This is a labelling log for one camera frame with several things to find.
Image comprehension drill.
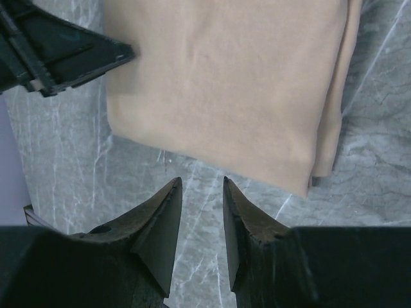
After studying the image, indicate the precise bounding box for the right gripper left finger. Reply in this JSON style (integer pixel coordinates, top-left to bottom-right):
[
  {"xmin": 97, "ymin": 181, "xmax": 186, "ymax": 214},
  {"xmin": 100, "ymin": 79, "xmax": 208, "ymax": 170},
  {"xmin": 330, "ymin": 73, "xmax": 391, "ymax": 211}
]
[{"xmin": 1, "ymin": 178, "xmax": 182, "ymax": 307}]

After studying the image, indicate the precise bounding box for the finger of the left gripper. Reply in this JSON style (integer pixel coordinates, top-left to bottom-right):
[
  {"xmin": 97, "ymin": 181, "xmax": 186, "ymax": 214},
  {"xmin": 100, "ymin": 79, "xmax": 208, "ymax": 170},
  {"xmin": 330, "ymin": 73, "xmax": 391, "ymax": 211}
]
[{"xmin": 1, "ymin": 1, "xmax": 135, "ymax": 97}]

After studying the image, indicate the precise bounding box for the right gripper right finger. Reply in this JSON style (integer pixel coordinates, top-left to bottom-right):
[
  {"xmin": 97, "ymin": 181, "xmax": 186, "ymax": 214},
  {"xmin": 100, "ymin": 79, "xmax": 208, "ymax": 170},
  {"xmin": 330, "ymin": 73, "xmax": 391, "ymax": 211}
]
[{"xmin": 223, "ymin": 178, "xmax": 410, "ymax": 307}]

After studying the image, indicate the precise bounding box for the beige t shirt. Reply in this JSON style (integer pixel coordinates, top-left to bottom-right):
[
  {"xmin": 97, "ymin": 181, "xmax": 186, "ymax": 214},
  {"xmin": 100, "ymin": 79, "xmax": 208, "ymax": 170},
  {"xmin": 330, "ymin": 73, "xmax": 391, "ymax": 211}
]
[{"xmin": 103, "ymin": 1, "xmax": 363, "ymax": 196}]

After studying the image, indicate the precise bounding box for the aluminium rail frame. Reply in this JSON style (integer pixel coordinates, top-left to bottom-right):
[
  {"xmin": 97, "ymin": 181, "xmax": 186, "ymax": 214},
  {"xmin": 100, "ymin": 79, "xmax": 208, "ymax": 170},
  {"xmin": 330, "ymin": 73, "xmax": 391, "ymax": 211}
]
[{"xmin": 23, "ymin": 205, "xmax": 50, "ymax": 228}]

